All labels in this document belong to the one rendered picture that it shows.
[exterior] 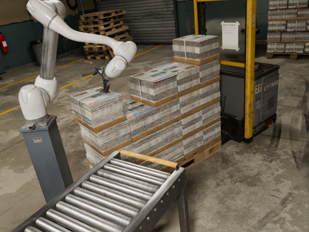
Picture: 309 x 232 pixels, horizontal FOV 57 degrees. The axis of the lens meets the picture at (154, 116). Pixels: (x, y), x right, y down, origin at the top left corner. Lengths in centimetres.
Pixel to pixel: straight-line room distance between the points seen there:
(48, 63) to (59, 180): 87
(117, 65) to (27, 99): 67
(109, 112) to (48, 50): 62
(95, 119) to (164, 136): 76
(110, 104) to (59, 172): 64
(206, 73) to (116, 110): 105
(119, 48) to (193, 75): 103
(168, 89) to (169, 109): 20
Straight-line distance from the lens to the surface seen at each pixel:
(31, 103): 210
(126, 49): 193
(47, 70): 221
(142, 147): 254
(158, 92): 250
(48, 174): 233
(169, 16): 966
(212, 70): 294
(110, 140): 232
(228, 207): 265
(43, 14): 194
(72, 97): 241
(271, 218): 261
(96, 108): 217
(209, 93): 299
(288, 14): 693
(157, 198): 153
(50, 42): 214
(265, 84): 352
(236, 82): 346
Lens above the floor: 179
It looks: 24 degrees down
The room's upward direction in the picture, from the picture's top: 7 degrees counter-clockwise
